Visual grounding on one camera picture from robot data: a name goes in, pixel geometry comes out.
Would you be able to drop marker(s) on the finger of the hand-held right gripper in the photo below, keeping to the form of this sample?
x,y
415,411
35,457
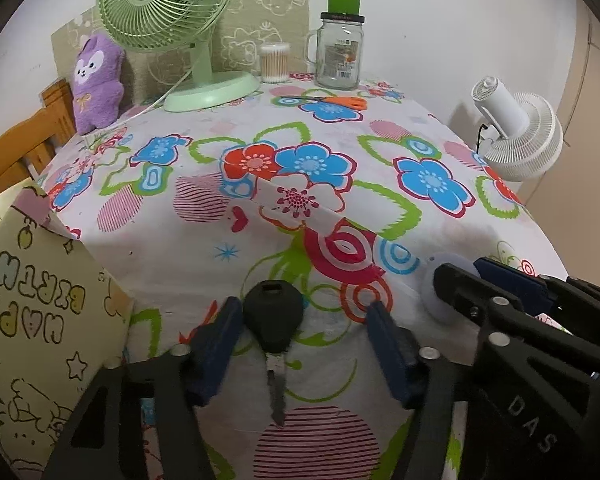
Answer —
x,y
510,280
460,287

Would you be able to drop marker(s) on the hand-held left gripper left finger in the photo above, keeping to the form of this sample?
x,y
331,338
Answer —
x,y
220,340

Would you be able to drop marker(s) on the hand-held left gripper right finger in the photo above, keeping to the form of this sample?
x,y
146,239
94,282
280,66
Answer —
x,y
390,350

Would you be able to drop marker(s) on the white round case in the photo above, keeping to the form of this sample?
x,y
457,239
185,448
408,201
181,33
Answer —
x,y
430,300

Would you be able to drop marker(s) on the black key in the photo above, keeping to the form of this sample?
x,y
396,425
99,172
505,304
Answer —
x,y
272,315

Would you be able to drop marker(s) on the yellow birthday gift bag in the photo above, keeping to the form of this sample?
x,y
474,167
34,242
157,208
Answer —
x,y
40,360

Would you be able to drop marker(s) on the floral tablecloth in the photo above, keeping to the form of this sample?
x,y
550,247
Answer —
x,y
180,260

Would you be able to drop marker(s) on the white fan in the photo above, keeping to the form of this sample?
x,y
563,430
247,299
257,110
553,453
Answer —
x,y
530,140

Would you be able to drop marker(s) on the beige wardrobe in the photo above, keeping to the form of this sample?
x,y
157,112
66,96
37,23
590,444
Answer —
x,y
595,160

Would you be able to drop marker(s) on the orange scissors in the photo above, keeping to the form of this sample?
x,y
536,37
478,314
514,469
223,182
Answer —
x,y
347,103

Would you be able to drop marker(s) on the glass jar with green lid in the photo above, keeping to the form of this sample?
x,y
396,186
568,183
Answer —
x,y
337,60

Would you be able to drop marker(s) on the wooden chair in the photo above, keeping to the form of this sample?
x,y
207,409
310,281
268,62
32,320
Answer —
x,y
10,155

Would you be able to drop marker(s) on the cotton swab container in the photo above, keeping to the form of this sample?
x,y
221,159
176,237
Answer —
x,y
275,65

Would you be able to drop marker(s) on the purple plush toy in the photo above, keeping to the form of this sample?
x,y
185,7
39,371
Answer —
x,y
97,85

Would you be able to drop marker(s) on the beige cartoon print board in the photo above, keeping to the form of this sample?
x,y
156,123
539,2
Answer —
x,y
280,0

